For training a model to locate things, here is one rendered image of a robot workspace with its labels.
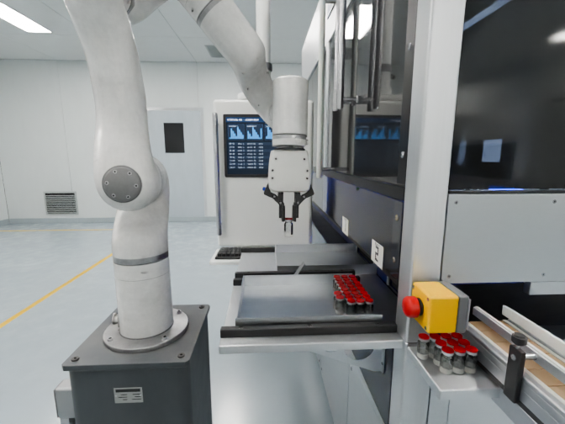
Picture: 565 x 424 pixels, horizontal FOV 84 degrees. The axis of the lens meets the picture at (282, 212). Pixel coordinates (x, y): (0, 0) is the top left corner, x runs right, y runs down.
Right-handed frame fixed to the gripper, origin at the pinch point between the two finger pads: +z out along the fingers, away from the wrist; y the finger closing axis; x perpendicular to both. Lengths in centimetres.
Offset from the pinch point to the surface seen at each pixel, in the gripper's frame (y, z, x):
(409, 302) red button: -20.6, 14.2, 22.1
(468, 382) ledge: -30.2, 27.4, 26.6
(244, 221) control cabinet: 15, 14, -87
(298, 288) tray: -4.6, 24.7, -15.3
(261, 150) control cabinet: 6, -22, -84
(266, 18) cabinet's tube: 4, -85, -86
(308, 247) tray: -14, 20, -51
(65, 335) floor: 147, 106, -151
